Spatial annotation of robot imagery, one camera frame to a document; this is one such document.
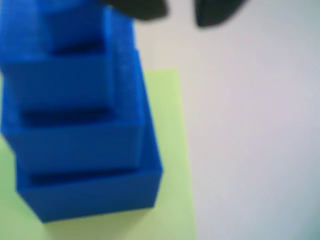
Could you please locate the medium blue cube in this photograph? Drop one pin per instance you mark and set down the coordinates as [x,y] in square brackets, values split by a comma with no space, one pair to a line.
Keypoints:
[80,147]

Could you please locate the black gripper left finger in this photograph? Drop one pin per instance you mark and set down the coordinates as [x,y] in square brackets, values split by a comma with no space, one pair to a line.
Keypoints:
[142,8]

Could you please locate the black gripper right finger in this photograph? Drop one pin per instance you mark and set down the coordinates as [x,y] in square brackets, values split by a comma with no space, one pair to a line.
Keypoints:
[217,12]

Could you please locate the green paper square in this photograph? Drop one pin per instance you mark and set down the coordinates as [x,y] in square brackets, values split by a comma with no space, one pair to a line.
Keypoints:
[170,150]

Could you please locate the tiny blue cube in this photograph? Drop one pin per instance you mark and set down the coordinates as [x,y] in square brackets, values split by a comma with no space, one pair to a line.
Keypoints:
[75,27]

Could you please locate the small blue cube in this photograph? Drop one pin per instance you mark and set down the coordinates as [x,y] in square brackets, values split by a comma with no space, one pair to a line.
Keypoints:
[62,85]

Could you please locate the large blue cube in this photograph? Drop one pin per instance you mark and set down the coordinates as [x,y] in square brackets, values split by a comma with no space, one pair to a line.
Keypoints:
[95,197]

